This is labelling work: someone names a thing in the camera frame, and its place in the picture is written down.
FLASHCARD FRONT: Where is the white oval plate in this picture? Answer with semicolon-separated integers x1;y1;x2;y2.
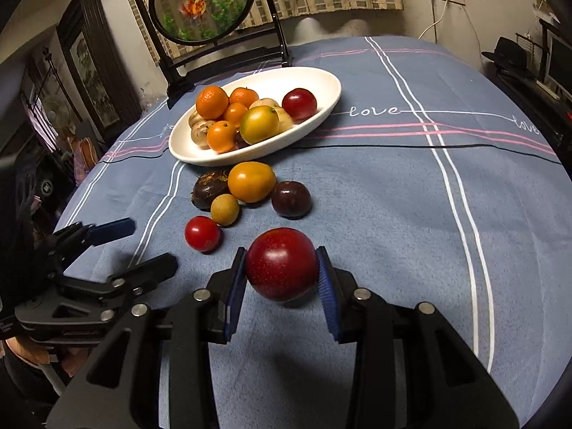
168;66;342;167

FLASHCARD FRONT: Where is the large red plum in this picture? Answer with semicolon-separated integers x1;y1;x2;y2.
245;228;320;302

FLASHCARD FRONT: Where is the person's left hand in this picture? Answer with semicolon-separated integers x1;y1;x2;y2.
0;337;85;378

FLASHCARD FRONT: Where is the dark framed painting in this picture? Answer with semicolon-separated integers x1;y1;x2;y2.
56;0;141;144

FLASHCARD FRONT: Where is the pink cloth bag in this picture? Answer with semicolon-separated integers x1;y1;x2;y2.
71;136;100;184

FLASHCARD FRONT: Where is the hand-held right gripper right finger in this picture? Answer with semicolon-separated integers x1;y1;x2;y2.
315;246;521;429

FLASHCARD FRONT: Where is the computer monitor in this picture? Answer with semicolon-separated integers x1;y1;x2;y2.
538;20;572;99

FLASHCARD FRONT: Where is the small tan longan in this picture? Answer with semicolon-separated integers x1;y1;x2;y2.
210;194;241;227

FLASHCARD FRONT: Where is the dark brown passion fruit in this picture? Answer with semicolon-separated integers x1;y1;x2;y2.
191;172;233;212

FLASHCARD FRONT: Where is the orange yellow persimmon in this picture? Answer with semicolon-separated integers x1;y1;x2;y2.
227;161;277;203

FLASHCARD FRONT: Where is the small red cherry tomato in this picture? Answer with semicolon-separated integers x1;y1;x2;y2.
184;216;221;253

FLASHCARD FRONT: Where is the white electric fan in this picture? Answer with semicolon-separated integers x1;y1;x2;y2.
40;96;74;130

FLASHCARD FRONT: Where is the white power cable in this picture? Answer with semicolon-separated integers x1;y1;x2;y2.
418;0;448;41

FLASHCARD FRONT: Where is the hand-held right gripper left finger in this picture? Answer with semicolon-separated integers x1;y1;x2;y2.
47;247;247;429

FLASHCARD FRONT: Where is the round goldfish screen ornament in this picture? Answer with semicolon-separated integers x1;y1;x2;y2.
129;0;293;109

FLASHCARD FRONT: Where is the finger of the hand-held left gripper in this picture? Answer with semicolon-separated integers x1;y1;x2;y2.
54;252;178;310
31;217;136;278

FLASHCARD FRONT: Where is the black cabinet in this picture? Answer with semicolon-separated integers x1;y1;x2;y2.
483;54;572;162

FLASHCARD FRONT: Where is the black hat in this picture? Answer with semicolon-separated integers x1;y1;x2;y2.
481;36;534;79

